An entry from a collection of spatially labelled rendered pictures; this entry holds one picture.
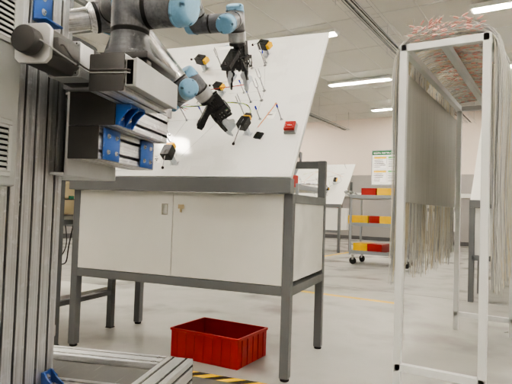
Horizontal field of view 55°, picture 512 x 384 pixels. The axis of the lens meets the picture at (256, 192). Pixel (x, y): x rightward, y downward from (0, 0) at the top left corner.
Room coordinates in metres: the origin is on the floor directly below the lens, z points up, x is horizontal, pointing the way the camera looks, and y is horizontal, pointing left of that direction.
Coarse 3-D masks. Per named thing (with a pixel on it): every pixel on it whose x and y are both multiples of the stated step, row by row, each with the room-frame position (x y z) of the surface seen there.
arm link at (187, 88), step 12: (108, 0) 1.75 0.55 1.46; (108, 12) 1.76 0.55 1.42; (156, 36) 1.82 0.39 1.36; (156, 48) 1.79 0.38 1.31; (168, 60) 1.82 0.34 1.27; (180, 72) 1.84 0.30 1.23; (180, 84) 1.83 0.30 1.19; (192, 84) 1.84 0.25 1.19; (180, 96) 1.86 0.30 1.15; (192, 96) 1.84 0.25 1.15
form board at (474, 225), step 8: (480, 136) 4.71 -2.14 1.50; (480, 144) 4.65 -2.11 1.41; (480, 152) 4.58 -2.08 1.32; (480, 160) 4.52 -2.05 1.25; (480, 168) 4.45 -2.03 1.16; (480, 176) 4.40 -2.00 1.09; (472, 184) 4.37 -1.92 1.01; (480, 184) 4.34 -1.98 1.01; (472, 192) 4.31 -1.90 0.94; (472, 200) 4.21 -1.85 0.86; (472, 208) 4.21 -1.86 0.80; (472, 216) 4.21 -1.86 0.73; (472, 224) 4.21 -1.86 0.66; (472, 232) 4.21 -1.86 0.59; (472, 240) 4.21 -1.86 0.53; (472, 248) 4.21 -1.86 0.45; (472, 256) 4.21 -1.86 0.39; (472, 264) 4.21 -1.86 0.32; (472, 272) 4.20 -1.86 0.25; (472, 280) 4.20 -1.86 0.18; (472, 288) 4.20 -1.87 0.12; (472, 296) 4.20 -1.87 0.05
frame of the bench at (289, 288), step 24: (288, 216) 2.11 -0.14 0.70; (72, 240) 2.54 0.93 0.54; (288, 240) 2.11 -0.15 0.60; (72, 264) 2.54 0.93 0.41; (288, 264) 2.11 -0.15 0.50; (72, 288) 2.54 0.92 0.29; (216, 288) 2.23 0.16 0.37; (240, 288) 2.19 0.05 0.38; (264, 288) 2.15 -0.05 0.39; (288, 288) 2.11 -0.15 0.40; (72, 312) 2.53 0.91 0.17; (288, 312) 2.11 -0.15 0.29; (72, 336) 2.53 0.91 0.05; (288, 336) 2.11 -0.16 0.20; (288, 360) 2.11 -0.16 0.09
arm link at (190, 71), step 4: (184, 68) 2.00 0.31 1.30; (188, 68) 1.98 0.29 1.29; (192, 68) 1.98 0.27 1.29; (184, 72) 1.97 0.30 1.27; (188, 72) 1.97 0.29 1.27; (192, 72) 1.98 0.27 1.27; (196, 72) 2.00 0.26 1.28; (188, 76) 1.97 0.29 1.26; (192, 76) 1.98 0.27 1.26; (196, 76) 1.99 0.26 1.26; (200, 76) 2.02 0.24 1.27; (196, 80) 1.99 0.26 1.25; (200, 80) 2.01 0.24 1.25; (200, 84) 2.01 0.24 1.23; (204, 84) 2.02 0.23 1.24; (200, 88) 2.01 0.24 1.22; (204, 88) 2.02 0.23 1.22; (200, 92) 2.02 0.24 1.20
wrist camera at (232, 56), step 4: (232, 52) 2.08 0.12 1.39; (236, 52) 2.07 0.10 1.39; (228, 56) 2.07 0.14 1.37; (232, 56) 2.06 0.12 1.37; (236, 56) 2.07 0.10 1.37; (224, 60) 2.06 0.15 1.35; (228, 60) 2.06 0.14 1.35; (232, 60) 2.05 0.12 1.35; (224, 64) 2.05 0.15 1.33; (228, 64) 2.04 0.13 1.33; (232, 64) 2.06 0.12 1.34; (224, 68) 2.05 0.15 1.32; (228, 68) 2.04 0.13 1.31
